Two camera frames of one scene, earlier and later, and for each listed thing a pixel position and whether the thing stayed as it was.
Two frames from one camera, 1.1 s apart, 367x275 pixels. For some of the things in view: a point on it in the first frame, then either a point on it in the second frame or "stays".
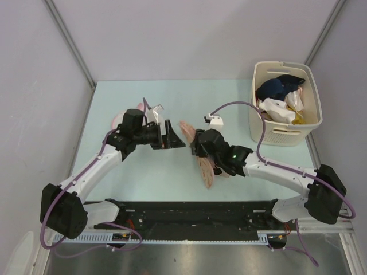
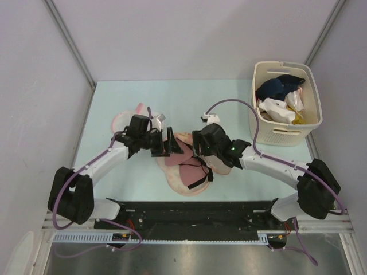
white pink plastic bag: [295, 98] stays
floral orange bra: [207, 167] to [172, 175]
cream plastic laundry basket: [278, 133] stays
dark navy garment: [278, 87] stays
